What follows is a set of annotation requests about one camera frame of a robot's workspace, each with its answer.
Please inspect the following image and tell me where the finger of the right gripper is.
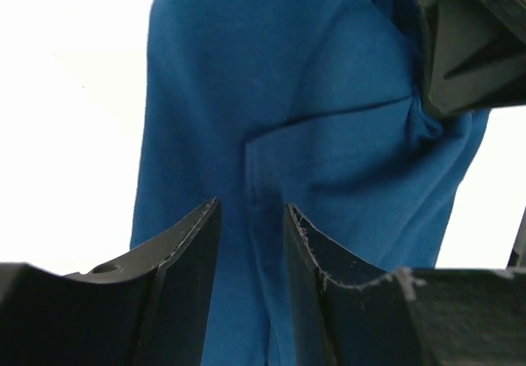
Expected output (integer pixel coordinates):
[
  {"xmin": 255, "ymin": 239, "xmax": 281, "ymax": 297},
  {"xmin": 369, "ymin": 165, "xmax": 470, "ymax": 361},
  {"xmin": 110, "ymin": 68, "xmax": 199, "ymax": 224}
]
[{"xmin": 416, "ymin": 0, "xmax": 525, "ymax": 119}]

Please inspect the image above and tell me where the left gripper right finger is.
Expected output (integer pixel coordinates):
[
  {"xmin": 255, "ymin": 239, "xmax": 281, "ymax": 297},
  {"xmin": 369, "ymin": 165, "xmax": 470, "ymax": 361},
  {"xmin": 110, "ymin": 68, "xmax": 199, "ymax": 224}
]
[{"xmin": 284, "ymin": 205, "xmax": 525, "ymax": 365}]

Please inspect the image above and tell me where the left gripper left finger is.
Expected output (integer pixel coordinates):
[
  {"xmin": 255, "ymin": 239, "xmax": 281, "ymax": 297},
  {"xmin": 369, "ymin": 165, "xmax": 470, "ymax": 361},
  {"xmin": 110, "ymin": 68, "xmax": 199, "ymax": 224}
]
[{"xmin": 1, "ymin": 199, "xmax": 221, "ymax": 366}]

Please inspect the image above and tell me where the blue t shirt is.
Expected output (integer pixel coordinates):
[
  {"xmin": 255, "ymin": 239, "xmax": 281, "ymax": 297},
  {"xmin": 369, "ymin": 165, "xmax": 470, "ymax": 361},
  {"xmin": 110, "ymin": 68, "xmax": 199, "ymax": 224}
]
[{"xmin": 131, "ymin": 0, "xmax": 488, "ymax": 365}]

